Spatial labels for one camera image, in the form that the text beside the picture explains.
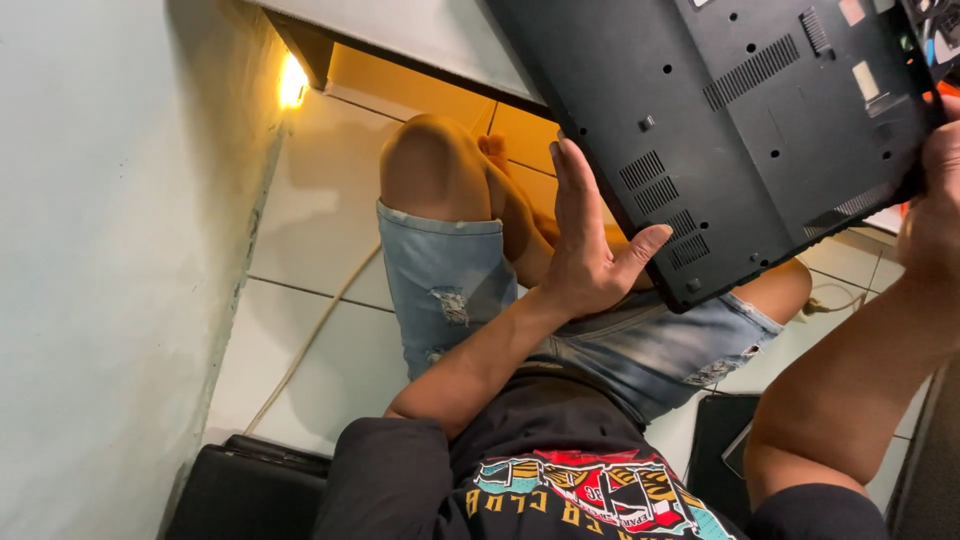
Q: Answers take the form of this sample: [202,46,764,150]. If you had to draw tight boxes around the person's right hand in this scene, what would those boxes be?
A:
[896,96,960,285]

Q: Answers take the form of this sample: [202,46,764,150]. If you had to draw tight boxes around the person's left hand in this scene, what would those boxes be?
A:
[537,129,675,319]

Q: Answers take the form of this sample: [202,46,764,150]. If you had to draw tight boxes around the black laptop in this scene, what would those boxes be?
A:
[483,0,948,315]

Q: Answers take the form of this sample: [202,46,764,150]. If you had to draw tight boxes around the blue denim shorts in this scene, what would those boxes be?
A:
[375,198,786,427]

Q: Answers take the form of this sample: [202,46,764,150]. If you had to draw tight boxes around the person's legs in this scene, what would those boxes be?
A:
[378,112,814,327]

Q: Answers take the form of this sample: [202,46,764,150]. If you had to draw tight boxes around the black printed t-shirt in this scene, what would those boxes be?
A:
[311,371,894,540]

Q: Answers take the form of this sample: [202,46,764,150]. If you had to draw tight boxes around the black bag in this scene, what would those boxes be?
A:
[686,391,762,530]

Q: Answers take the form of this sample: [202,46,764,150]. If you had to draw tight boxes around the grey desk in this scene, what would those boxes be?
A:
[243,0,556,121]

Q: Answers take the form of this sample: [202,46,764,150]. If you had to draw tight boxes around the white cable with plug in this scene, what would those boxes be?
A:
[793,247,886,324]

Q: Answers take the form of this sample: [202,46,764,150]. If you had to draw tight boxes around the white power cable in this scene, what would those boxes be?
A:
[241,241,384,438]

